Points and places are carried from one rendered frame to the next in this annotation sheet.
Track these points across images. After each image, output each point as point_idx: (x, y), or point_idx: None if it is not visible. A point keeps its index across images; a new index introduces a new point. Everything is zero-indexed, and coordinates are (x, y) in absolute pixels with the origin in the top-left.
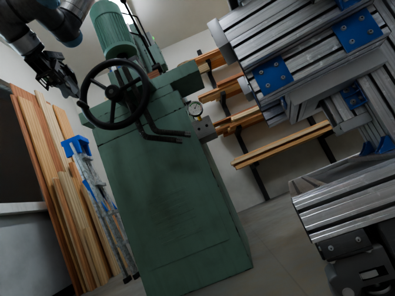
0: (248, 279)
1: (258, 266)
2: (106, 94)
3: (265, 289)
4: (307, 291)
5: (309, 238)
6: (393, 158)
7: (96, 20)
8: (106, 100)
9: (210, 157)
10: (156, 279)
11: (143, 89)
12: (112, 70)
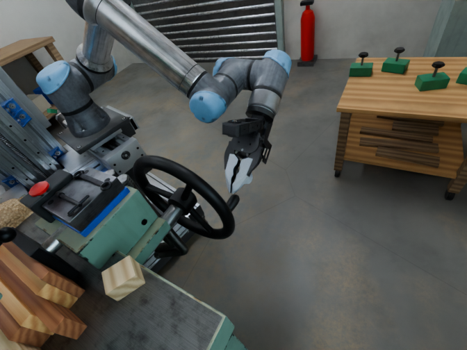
0: (200, 299)
1: None
2: (196, 197)
3: (207, 271)
4: (203, 248)
5: (203, 212)
6: (163, 198)
7: None
8: (141, 273)
9: None
10: None
11: (159, 196)
12: (131, 182)
